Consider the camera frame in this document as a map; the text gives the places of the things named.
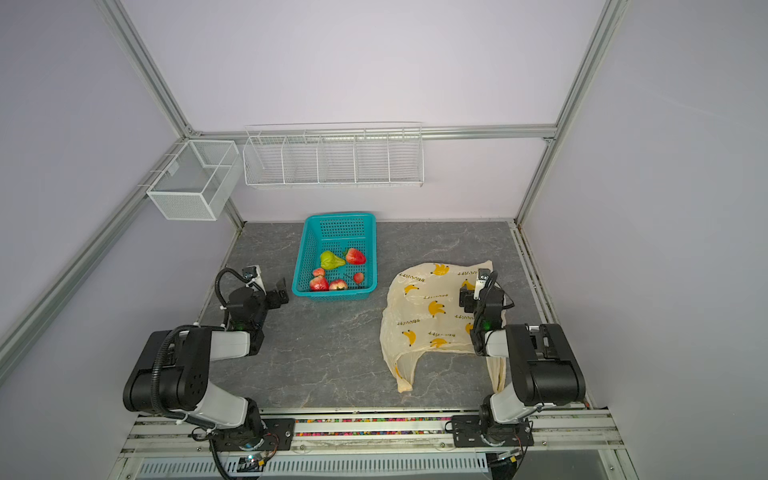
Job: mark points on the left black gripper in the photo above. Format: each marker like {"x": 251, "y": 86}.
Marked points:
{"x": 274, "y": 297}

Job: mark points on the red fake apple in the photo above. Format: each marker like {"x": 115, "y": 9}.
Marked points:
{"x": 319, "y": 283}
{"x": 338, "y": 285}

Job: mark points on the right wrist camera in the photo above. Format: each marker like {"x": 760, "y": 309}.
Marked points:
{"x": 482, "y": 278}

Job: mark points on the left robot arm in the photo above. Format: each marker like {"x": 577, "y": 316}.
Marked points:
{"x": 171, "y": 378}

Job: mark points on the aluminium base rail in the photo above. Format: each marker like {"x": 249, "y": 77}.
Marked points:
{"x": 316, "y": 432}

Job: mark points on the white mesh box basket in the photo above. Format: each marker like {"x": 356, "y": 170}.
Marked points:
{"x": 198, "y": 180}

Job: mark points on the teal plastic basket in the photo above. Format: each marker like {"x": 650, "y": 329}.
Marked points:
{"x": 337, "y": 233}

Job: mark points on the large red fake strawberry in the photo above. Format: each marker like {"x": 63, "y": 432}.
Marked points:
{"x": 354, "y": 256}

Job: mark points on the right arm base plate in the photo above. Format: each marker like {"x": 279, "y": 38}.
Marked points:
{"x": 472, "y": 431}

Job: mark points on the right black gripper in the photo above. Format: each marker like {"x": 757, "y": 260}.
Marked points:
{"x": 471, "y": 300}

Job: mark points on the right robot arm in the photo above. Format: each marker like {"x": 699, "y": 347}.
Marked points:
{"x": 544, "y": 372}

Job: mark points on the green fake pear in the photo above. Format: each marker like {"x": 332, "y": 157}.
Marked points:
{"x": 330, "y": 261}

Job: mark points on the banana print plastic bag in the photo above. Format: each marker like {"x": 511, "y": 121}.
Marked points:
{"x": 423, "y": 315}

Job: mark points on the white vent grille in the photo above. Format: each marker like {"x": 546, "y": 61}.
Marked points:
{"x": 323, "y": 466}

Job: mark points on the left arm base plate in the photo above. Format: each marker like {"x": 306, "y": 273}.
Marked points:
{"x": 273, "y": 434}

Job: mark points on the white wire wall rack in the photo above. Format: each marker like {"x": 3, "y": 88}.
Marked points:
{"x": 334, "y": 154}

